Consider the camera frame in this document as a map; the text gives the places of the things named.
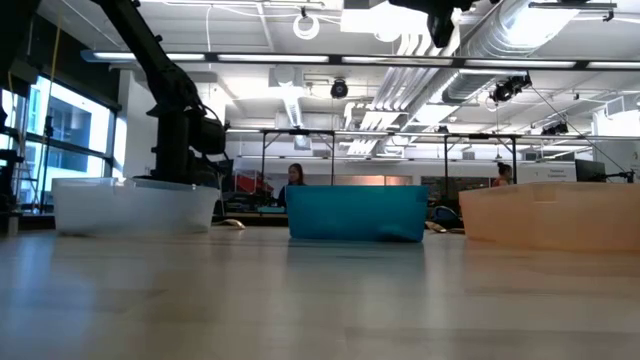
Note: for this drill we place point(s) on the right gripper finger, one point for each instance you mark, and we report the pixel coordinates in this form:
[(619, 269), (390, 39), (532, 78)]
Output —
[(442, 27)]

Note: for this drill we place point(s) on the clear plastic bin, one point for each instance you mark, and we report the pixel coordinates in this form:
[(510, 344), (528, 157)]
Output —
[(135, 210)]

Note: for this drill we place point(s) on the teal plastic bin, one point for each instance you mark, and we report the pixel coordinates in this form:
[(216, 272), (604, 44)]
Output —
[(357, 215)]

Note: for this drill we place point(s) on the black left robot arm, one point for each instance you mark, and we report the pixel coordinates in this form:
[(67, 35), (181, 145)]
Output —
[(150, 55)]

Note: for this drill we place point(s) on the round black ceiling speaker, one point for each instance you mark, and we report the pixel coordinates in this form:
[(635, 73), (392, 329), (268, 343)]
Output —
[(339, 89)]

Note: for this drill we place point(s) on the black light stand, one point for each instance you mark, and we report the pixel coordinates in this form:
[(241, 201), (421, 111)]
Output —
[(47, 150)]

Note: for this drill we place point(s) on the person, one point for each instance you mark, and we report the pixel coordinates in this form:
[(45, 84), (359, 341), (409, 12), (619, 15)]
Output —
[(504, 175), (292, 185)]

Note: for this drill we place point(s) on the overhead light bar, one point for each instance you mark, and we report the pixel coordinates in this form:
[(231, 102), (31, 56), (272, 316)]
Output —
[(275, 58)]

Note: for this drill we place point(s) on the black shelf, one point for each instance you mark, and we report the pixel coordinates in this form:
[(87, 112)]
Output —
[(10, 190)]

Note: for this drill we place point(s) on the dark monitor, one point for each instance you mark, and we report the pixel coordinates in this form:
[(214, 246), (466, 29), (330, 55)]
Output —
[(590, 170)]

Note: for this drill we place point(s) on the orange plastic bin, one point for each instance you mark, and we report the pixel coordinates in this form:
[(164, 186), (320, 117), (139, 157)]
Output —
[(550, 217)]

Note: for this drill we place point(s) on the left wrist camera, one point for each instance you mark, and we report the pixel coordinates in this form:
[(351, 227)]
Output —
[(210, 135)]

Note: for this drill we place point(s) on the black ceiling camera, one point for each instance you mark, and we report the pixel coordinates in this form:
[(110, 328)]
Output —
[(555, 129), (510, 87)]

